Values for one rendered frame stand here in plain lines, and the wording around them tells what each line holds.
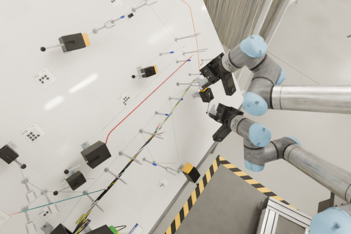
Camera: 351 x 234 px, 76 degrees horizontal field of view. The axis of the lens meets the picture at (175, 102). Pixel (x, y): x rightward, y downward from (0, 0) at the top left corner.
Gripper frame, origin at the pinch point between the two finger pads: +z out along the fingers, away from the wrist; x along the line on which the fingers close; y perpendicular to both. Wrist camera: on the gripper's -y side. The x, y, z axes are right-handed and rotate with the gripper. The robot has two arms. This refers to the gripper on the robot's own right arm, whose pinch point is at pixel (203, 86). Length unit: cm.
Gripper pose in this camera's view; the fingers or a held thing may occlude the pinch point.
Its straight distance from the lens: 102.0
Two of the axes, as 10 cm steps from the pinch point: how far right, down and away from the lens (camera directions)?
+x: -6.5, 5.5, -5.2
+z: -4.4, 2.9, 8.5
